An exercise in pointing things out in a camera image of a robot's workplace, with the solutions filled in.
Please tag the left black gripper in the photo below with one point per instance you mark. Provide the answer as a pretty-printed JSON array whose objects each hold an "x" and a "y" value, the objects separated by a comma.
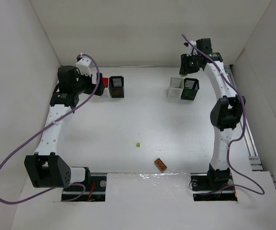
[{"x": 99, "y": 86}]

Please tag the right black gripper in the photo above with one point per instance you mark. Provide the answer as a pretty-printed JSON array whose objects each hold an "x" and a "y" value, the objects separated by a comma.
[{"x": 185, "y": 66}]

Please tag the red lego plate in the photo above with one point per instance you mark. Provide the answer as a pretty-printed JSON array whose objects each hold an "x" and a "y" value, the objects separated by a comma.
[{"x": 106, "y": 81}]

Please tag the orange lego plate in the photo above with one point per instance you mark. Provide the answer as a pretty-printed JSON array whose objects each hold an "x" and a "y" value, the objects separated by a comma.
[{"x": 160, "y": 165}]

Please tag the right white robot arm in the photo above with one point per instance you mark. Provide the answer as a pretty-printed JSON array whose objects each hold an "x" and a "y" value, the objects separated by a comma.
[{"x": 225, "y": 115}]

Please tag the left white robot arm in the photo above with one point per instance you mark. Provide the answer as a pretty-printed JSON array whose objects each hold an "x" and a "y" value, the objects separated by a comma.
[{"x": 46, "y": 168}]

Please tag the right black slotted bin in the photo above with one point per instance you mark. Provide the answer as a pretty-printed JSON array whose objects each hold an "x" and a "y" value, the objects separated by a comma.
[{"x": 190, "y": 89}]

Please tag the black slotted bin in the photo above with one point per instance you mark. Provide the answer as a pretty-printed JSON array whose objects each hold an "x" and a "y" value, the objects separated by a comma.
[
  {"x": 190, "y": 89},
  {"x": 116, "y": 86}
]

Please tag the left white slotted bin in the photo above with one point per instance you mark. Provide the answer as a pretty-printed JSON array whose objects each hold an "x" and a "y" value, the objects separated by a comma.
[{"x": 104, "y": 92}]

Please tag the white slotted bin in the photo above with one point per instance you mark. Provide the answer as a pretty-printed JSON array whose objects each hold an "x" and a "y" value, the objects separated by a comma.
[
  {"x": 175, "y": 88},
  {"x": 104, "y": 92}
]

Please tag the right white slotted bin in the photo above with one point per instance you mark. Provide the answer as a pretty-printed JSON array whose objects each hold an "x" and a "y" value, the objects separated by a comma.
[{"x": 175, "y": 88}]

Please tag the left black slotted bin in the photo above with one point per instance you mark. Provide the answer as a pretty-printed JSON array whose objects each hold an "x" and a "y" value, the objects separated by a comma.
[{"x": 116, "y": 86}]

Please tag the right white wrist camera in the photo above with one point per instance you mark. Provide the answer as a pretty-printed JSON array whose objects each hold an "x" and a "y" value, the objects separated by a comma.
[{"x": 191, "y": 49}]

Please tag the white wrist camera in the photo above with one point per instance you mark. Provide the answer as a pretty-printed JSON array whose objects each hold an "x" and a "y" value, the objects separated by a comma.
[
  {"x": 83, "y": 64},
  {"x": 191, "y": 49}
]

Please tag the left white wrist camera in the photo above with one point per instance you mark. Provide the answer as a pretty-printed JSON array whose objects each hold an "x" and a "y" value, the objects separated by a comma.
[{"x": 83, "y": 64}]

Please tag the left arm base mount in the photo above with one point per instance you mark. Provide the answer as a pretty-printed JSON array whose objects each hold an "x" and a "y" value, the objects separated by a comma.
[{"x": 95, "y": 192}]

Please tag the aluminium rail right side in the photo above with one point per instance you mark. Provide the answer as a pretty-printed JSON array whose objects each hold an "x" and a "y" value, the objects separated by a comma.
[{"x": 253, "y": 156}]

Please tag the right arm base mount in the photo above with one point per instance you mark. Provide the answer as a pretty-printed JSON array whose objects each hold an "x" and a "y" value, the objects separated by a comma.
[{"x": 203, "y": 191}]

